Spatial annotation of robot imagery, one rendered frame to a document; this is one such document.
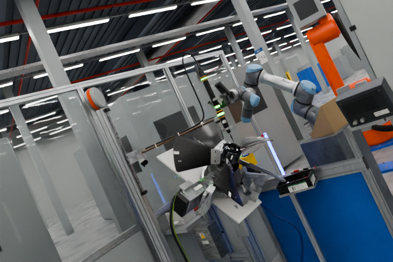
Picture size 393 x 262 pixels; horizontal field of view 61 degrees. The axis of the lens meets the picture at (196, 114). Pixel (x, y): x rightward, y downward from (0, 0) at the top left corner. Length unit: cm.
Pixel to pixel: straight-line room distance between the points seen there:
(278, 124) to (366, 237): 441
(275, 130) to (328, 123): 413
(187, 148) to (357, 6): 222
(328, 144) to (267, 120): 409
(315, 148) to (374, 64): 133
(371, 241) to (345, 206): 25
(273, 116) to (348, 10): 345
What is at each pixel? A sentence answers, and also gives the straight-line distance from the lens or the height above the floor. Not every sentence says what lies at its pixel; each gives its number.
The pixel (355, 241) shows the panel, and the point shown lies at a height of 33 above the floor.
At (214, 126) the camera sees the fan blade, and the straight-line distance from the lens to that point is 221.
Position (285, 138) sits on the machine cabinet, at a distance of 667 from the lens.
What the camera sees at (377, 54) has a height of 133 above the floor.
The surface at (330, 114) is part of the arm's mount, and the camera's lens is 248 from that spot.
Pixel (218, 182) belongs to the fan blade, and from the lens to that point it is 178.
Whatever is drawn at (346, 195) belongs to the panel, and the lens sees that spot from 236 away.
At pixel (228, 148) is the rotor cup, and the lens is 202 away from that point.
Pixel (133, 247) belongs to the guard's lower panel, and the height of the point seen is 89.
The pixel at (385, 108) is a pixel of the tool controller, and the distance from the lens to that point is 206.
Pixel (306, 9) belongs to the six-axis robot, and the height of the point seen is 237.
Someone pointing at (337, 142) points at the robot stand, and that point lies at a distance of 238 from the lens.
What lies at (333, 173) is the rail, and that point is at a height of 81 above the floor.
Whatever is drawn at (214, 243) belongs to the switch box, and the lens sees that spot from 223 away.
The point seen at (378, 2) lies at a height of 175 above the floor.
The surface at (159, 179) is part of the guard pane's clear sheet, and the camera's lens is 258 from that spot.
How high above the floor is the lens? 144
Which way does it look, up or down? 2 degrees up
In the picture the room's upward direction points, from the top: 25 degrees counter-clockwise
